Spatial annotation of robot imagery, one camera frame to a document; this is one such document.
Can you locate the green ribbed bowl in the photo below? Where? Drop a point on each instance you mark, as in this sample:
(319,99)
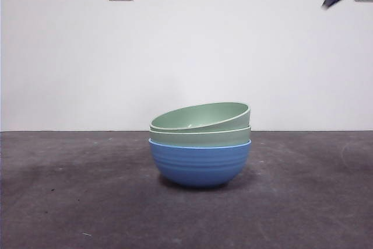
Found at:
(204,117)
(204,138)

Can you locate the blue ribbed bowl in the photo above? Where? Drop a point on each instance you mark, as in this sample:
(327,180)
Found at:
(201,167)

